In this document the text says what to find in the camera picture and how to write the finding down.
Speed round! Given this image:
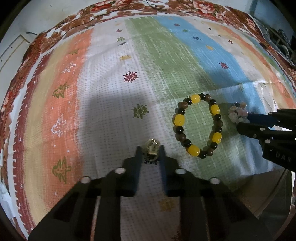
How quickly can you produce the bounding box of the white headboard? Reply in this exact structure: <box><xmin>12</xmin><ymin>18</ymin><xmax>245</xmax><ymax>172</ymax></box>
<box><xmin>0</xmin><ymin>32</ymin><xmax>37</xmax><ymax>78</ymax></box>

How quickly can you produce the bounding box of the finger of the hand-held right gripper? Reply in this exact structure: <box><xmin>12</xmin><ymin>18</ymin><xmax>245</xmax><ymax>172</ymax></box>
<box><xmin>247</xmin><ymin>108</ymin><xmax>296</xmax><ymax>130</ymax></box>
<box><xmin>236</xmin><ymin>122</ymin><xmax>296</xmax><ymax>142</ymax></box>

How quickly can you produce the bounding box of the gold ring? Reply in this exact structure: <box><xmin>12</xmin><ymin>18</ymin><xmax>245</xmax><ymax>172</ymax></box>
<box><xmin>144</xmin><ymin>138</ymin><xmax>161</xmax><ymax>163</ymax></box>

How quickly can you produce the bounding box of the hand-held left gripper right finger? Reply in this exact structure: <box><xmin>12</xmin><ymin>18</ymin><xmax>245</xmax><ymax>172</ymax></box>
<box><xmin>159</xmin><ymin>146</ymin><xmax>280</xmax><ymax>241</ymax></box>

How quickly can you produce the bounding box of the silver metal tin box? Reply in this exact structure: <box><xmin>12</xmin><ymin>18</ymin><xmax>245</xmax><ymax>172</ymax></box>
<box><xmin>252</xmin><ymin>168</ymin><xmax>294</xmax><ymax>222</ymax></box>

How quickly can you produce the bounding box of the yellow and brown bead bracelet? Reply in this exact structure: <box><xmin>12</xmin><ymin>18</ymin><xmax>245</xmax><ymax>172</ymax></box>
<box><xmin>173</xmin><ymin>93</ymin><xmax>224</xmax><ymax>159</ymax></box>

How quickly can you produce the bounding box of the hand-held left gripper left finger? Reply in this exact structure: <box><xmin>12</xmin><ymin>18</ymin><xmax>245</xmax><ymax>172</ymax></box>
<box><xmin>28</xmin><ymin>146</ymin><xmax>145</xmax><ymax>241</ymax></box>

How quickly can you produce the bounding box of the pastel white bead bracelet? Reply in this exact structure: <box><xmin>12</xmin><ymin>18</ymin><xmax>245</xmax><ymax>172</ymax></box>
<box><xmin>228</xmin><ymin>102</ymin><xmax>250</xmax><ymax>125</ymax></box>

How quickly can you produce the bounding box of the striped colourful mat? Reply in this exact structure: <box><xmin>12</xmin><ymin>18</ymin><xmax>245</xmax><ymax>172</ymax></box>
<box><xmin>7</xmin><ymin>15</ymin><xmax>296</xmax><ymax>241</ymax></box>

